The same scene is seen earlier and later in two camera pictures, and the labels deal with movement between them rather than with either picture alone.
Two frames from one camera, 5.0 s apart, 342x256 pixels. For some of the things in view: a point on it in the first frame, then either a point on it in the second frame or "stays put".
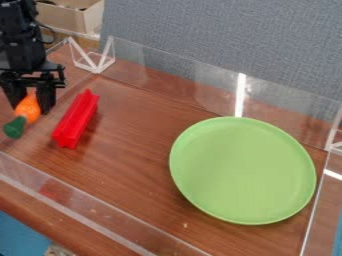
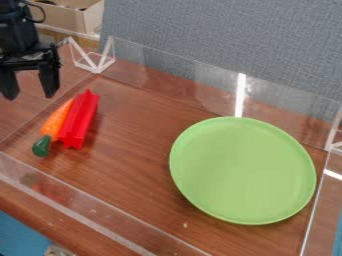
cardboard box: [72, 15] stays put
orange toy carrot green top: [30, 109] → [50, 127]
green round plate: [243, 170] stays put
